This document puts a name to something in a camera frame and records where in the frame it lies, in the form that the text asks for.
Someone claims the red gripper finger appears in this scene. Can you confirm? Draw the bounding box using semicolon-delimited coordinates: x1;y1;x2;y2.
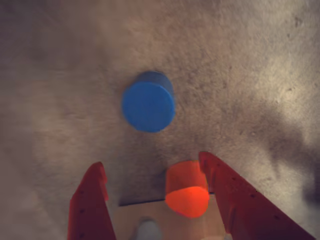
198;151;318;240
66;161;117;240

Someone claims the blue cylinder block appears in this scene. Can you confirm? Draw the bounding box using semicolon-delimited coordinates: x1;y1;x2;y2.
121;70;177;134

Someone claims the wooden shape sorter box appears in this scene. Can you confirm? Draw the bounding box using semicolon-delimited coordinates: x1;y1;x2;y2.
113;193;232;240

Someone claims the orange half-round block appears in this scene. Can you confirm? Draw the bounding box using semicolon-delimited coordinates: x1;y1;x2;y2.
164;160;210;219

